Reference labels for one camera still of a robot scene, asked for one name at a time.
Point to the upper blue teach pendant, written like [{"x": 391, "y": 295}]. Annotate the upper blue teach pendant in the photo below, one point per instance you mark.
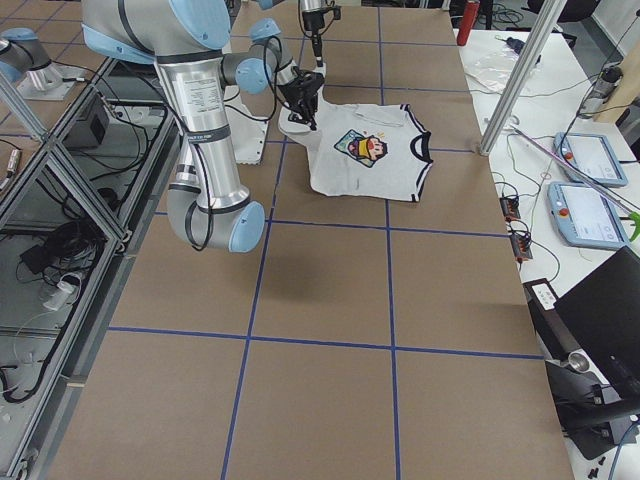
[{"x": 592, "y": 154}]

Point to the black power adapter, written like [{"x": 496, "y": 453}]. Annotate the black power adapter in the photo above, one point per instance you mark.
[{"x": 36, "y": 258}]

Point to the grey drink bottle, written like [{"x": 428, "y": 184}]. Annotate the grey drink bottle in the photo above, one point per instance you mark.
[{"x": 602, "y": 89}]

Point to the aluminium frame post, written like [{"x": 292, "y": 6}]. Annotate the aluminium frame post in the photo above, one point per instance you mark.
[{"x": 547, "y": 18}]

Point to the lower orange usb hub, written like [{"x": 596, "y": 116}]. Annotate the lower orange usb hub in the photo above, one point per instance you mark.
[{"x": 520, "y": 243}]

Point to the upper orange usb hub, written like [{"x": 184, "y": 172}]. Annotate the upper orange usb hub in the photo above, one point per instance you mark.
[{"x": 510, "y": 208}]

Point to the clear plastic sheet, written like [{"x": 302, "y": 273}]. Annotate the clear plastic sheet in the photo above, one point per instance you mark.
[{"x": 492, "y": 71}]

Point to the blue teach pendant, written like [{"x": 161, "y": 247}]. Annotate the blue teach pendant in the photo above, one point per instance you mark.
[
  {"x": 584, "y": 218},
  {"x": 592, "y": 154}
]

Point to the black camera stand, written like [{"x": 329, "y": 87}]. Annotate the black camera stand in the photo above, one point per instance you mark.
[{"x": 591, "y": 414}]

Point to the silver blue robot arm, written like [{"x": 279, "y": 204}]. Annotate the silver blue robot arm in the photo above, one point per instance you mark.
[
  {"x": 310, "y": 4},
  {"x": 208, "y": 206}
]

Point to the aluminium frame rack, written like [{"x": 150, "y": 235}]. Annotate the aluminium frame rack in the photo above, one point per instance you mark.
[{"x": 92, "y": 156}]

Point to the dark box with label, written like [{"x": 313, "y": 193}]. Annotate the dark box with label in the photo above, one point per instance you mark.
[{"x": 558, "y": 341}]

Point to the red cylinder bottle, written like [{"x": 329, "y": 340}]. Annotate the red cylinder bottle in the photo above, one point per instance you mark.
[{"x": 467, "y": 22}]

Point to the grey cartoon print t-shirt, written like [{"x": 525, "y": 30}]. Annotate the grey cartoon print t-shirt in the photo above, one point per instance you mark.
[{"x": 363, "y": 150}]

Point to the orange usb hub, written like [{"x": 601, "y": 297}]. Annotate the orange usb hub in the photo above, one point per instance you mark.
[
  {"x": 510, "y": 208},
  {"x": 520, "y": 243}
]

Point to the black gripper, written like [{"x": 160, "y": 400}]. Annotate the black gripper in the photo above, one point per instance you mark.
[
  {"x": 311, "y": 20},
  {"x": 301, "y": 90}
]

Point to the lower blue teach pendant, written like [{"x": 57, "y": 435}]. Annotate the lower blue teach pendant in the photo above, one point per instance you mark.
[{"x": 584, "y": 218}]

